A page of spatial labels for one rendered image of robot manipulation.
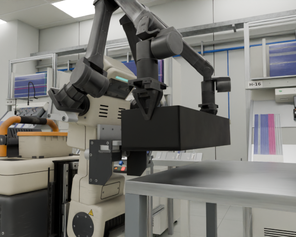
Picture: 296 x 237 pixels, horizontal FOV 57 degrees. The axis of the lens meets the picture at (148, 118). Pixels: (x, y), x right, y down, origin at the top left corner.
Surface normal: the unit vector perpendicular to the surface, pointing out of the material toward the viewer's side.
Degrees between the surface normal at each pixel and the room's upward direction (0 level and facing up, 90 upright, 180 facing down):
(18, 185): 90
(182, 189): 90
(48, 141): 92
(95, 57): 77
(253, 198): 90
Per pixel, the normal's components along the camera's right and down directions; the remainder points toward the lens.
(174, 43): 0.72, -0.07
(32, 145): -0.47, -0.02
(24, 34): 0.91, -0.03
